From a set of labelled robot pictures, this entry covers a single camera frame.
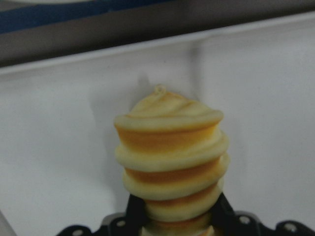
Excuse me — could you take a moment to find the cream round plate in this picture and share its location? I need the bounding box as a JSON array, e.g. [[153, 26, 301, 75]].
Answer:
[[19, 0, 94, 4]]

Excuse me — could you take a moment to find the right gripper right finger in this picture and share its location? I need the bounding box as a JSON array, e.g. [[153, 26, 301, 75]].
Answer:
[[212, 193, 315, 236]]

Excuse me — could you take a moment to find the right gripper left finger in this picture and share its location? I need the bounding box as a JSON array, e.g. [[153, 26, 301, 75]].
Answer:
[[58, 195, 149, 236]]

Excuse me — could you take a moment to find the cream rectangular tray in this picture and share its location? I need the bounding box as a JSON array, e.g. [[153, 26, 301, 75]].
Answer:
[[0, 12, 315, 236]]

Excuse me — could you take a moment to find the yellow spiral bread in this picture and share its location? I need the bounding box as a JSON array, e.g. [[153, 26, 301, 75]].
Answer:
[[114, 86, 230, 236]]

